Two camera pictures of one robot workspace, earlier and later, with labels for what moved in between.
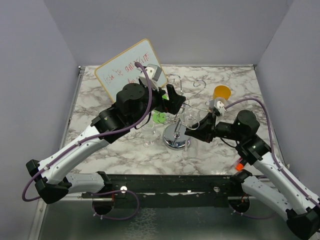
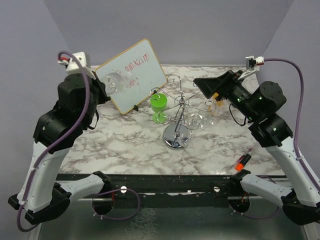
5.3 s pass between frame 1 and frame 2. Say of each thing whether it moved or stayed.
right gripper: moved
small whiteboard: stayed
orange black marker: stayed
